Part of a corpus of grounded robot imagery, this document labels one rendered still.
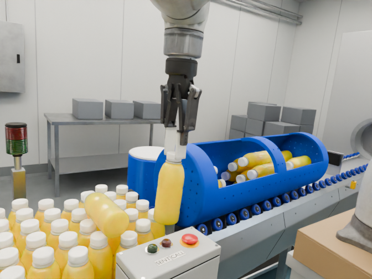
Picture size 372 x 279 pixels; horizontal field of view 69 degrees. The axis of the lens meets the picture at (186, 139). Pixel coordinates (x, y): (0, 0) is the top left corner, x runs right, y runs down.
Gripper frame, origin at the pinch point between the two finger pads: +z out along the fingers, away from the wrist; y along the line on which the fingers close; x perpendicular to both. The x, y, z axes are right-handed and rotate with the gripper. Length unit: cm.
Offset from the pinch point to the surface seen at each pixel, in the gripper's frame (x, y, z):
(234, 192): -29.0, 2.5, 20.0
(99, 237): 18.0, 2.5, 21.2
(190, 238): 4.1, -12.9, 17.9
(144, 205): 0.6, 11.7, 21.5
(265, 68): -476, 312, -59
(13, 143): 28, 50, 9
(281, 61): -524, 307, -81
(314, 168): -86, 3, 20
